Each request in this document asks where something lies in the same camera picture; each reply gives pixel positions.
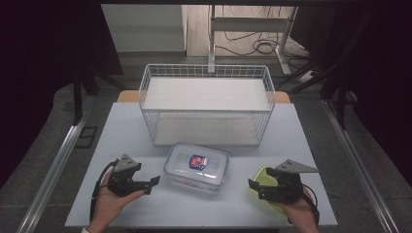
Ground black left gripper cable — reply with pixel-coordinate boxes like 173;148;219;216
89;159;120;221

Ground metal floor rail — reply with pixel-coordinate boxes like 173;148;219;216
16;96;95;233
321;98;401;233

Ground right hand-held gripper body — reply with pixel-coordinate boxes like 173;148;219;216
258;158;320;204

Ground black square floor plate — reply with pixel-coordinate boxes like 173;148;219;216
75;125;99;150

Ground white metal desk frame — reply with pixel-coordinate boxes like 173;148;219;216
207;4;299;77

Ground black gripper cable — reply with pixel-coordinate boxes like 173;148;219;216
89;159;120;221
300;183;322;225

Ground clear blue-rimmed food container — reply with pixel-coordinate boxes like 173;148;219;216
163;142;230;193

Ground green-lidded clear food container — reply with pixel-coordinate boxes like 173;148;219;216
251;166;290;216

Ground person's left hand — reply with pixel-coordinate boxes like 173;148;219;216
87;176;146;230

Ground dark curtain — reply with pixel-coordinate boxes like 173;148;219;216
0;0;124;189
290;0;412;180

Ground person's right hand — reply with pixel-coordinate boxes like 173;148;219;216
275;187;321;233

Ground white wire rack shelf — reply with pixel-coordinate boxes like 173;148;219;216
138;63;277;149

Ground black floor cables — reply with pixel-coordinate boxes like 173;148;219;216
215;5;313;60

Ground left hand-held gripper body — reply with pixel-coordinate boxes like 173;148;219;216
107;153;152;197

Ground black stand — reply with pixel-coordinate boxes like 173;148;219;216
275;54;359;131
71;69;126;127

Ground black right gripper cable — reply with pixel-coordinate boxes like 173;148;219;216
300;183;322;225

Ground white panel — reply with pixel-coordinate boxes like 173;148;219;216
100;3;189;53

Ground white power strip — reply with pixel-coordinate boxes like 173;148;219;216
299;70;315;84

